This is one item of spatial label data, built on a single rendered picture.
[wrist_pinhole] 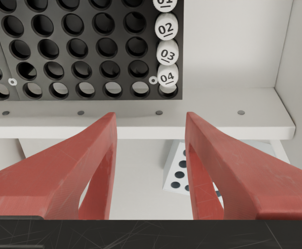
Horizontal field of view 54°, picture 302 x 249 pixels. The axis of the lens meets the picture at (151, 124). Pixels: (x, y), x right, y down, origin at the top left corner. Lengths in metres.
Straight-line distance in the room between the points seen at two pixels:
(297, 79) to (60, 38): 0.16
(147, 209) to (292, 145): 0.31
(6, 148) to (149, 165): 0.20
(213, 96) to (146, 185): 0.23
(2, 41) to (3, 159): 0.27
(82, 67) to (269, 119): 0.14
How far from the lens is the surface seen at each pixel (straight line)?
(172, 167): 0.37
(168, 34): 0.17
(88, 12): 0.18
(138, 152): 0.41
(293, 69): 0.24
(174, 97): 0.20
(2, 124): 0.26
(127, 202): 0.49
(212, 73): 0.26
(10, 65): 0.21
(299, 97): 0.23
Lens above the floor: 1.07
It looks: 54 degrees down
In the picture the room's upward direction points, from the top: 173 degrees counter-clockwise
